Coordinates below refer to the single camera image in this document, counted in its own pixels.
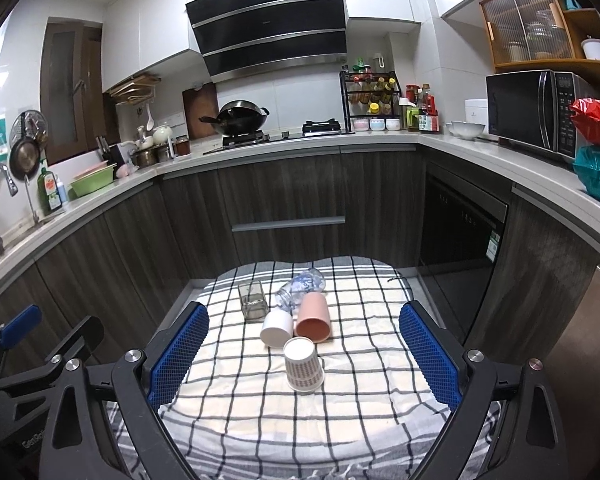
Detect black spice rack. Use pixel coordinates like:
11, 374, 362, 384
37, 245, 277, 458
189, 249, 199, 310
339, 69, 404, 134

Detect pink cup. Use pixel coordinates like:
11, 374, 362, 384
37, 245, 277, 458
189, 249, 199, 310
294, 292, 332, 343

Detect dark wood base cabinets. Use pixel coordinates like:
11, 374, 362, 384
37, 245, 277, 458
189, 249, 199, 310
0, 142, 600, 391

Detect white upper cabinets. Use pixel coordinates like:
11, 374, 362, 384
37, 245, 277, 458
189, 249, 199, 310
100, 0, 531, 93

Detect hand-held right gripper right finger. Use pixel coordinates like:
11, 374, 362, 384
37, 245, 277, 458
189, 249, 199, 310
399, 301, 569, 480

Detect white rice cooker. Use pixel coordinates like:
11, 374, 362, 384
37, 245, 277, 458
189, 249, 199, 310
464, 98, 490, 136

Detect black microwave oven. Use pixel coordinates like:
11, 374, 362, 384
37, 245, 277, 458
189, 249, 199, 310
485, 70, 599, 162

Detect knife block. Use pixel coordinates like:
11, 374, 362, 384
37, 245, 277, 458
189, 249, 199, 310
96, 136, 127, 167

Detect white cup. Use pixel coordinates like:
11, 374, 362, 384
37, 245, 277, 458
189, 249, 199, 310
260, 309, 295, 347

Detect clear square glass cup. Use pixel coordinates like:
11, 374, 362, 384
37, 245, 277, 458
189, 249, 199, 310
238, 280, 269, 322

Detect white bowl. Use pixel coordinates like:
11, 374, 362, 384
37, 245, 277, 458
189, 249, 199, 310
446, 120, 486, 140

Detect black gas cooktop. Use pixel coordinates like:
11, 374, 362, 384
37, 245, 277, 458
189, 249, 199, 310
203, 119, 344, 155

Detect green dish soap bottle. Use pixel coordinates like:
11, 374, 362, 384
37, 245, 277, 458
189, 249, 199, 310
36, 167, 64, 214

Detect hanging frying pan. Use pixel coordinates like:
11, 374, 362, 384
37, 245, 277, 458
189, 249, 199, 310
8, 112, 49, 182

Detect black range hood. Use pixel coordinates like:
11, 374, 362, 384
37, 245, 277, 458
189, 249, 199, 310
185, 0, 349, 82

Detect wooden wall cabinet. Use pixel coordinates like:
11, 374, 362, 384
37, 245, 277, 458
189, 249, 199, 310
480, 0, 600, 74

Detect black dishwasher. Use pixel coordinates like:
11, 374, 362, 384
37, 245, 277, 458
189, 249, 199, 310
417, 160, 510, 347

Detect brown cutting board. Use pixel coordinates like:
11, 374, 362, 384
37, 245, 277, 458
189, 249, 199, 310
182, 82, 220, 140

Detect black wok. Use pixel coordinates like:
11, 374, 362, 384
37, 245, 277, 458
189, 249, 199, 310
199, 100, 270, 137

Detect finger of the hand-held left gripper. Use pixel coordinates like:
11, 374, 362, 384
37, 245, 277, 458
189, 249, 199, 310
0, 304, 44, 378
0, 316, 106, 403

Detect green plastic basin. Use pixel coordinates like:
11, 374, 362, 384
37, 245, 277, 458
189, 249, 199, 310
70, 162, 117, 198

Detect red plastic bag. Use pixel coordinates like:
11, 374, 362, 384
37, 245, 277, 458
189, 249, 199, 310
570, 98, 600, 149

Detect brown framed window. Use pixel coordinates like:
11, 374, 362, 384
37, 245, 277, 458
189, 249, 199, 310
41, 17, 119, 166

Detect black white checkered cloth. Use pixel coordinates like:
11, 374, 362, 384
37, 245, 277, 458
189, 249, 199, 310
105, 256, 503, 480

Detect patterned paper cup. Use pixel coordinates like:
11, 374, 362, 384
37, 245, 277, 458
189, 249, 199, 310
283, 337, 325, 393

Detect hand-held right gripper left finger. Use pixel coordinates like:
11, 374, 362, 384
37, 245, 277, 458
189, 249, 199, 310
39, 301, 211, 480

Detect cluster of sauce bottles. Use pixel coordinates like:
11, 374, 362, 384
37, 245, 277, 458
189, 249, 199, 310
405, 83, 441, 134

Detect hanging wooden board rack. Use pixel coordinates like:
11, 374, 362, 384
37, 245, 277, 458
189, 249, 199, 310
105, 72, 162, 107

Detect clear plastic bottle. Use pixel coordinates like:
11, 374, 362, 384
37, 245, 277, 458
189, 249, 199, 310
275, 268, 327, 311

